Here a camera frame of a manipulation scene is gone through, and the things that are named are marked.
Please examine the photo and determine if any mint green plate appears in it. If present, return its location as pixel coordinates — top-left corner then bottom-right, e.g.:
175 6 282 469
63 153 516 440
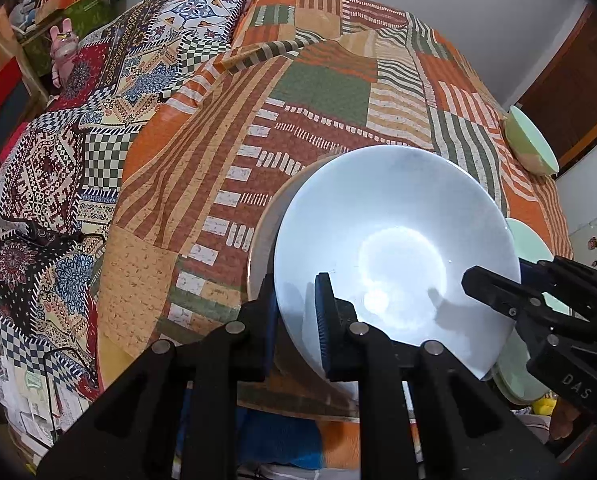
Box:
489 217 575 407

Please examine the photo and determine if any multicolour patterned quilt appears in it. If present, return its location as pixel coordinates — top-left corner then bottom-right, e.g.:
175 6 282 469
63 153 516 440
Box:
0 0 252 406

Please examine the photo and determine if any stack of white papers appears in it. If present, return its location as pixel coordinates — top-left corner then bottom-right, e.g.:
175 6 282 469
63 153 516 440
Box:
0 325 66 461

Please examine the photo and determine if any yellow plush toy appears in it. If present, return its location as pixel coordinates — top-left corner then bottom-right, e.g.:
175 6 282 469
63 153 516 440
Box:
527 392 560 417

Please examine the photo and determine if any pink bowl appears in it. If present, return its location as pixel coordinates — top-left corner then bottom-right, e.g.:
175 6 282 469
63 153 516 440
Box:
247 152 342 306

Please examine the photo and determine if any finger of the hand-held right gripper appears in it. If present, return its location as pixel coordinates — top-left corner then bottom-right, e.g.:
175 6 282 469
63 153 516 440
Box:
461 265 587 333
519 256 597 317

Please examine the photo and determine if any orange striped patchwork blanket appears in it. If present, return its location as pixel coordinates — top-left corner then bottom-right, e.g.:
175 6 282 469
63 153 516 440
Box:
96 0 574 423

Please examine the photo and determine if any person's right hand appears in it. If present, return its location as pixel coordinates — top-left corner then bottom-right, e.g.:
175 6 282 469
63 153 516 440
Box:
549 402 595 442

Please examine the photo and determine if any brown wooden door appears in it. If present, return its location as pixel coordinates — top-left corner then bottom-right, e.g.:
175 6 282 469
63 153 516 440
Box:
517 2 597 167

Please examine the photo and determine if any white sticker-covered case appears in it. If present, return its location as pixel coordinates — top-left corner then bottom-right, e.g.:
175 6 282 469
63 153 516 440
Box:
569 217 597 278

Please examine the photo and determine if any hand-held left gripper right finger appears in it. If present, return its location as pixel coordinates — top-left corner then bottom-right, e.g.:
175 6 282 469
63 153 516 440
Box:
315 272 564 480

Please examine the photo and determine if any white bowl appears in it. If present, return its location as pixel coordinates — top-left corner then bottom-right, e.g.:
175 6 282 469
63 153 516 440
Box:
273 146 523 382

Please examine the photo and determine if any blue cloth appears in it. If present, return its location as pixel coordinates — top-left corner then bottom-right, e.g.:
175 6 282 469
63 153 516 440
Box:
236 406 325 470

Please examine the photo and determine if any green bowl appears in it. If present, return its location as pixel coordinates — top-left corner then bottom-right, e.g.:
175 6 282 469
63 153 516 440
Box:
503 105 561 177

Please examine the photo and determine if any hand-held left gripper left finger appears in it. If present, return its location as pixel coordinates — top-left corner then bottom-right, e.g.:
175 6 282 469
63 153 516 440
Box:
36 275 280 480

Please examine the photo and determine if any green patterned box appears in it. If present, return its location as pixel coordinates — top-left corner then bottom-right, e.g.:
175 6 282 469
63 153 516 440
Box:
21 0 115 77

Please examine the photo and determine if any pink rabbit toy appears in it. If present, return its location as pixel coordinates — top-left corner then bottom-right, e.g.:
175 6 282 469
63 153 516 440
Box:
47 17 82 89

